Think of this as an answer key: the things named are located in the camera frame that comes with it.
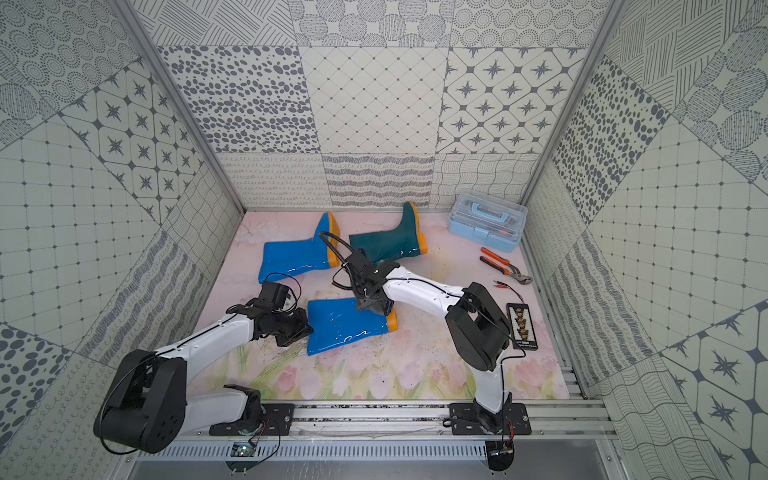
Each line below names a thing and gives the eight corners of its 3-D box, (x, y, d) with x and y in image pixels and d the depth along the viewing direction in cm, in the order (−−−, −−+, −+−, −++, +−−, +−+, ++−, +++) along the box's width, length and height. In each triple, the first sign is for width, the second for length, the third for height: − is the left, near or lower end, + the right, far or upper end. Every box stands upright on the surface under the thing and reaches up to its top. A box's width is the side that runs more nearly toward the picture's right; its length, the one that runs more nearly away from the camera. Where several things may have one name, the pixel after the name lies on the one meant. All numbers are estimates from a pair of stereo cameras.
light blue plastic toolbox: (443, 233, 116) (447, 212, 107) (459, 206, 126) (464, 185, 117) (509, 259, 108) (519, 239, 99) (520, 228, 118) (531, 207, 109)
